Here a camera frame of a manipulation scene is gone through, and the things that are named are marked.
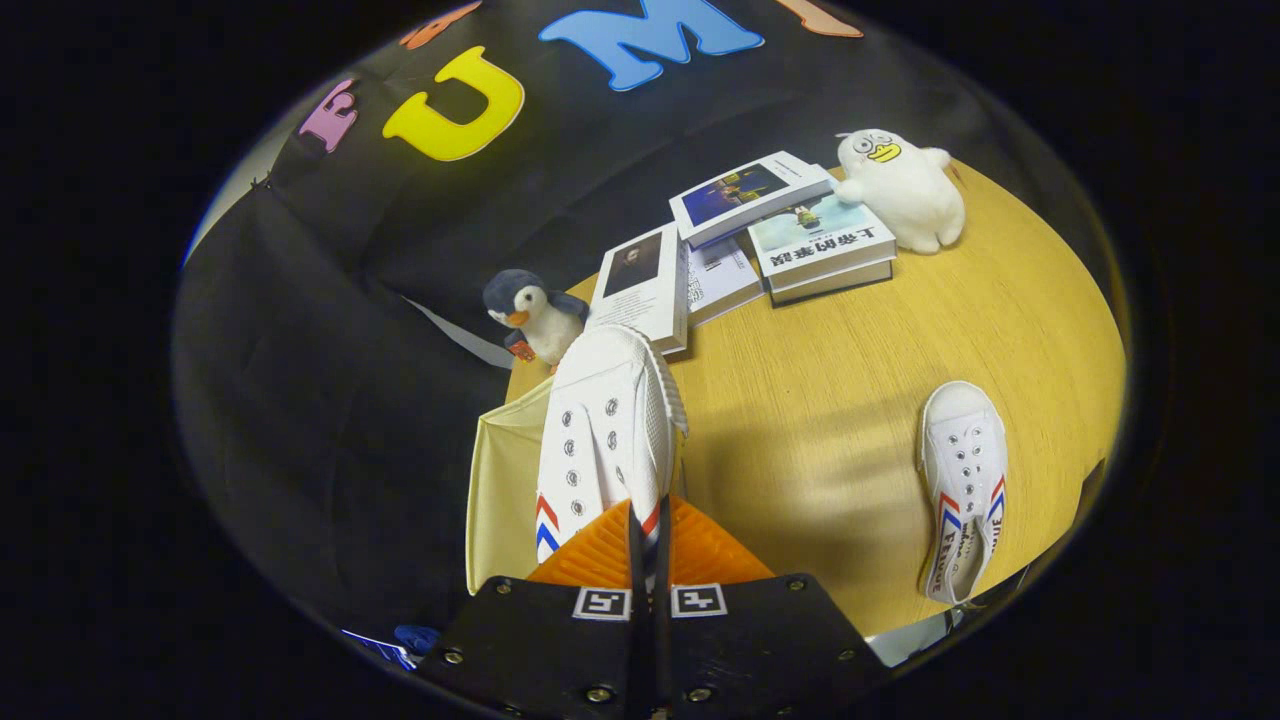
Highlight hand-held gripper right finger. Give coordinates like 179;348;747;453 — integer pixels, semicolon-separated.
650;495;891;720

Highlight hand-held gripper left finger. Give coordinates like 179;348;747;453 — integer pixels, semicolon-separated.
415;498;646;720

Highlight beige fabric storage box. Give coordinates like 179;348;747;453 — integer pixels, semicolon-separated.
465;375;561;596

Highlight white canvas shoe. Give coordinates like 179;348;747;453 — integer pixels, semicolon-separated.
917;380;1009;606
535;323;689;591

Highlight penguin plush toy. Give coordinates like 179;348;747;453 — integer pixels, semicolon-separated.
483;268;591;366

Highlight white book with portrait cover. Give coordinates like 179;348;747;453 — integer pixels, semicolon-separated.
585;222;691;356

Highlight thin white printed booklet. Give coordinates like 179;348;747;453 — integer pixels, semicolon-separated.
686;235;766;328

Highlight plain thick grey book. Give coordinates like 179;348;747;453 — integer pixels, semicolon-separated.
768;258;896;307

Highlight book with pale teal cover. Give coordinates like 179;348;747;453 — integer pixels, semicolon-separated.
748;193;898;293

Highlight book with blue photo cover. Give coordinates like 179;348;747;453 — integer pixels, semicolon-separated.
668;150;836;251

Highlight white duck plush toy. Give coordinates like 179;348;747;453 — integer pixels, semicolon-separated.
832;128;967;255

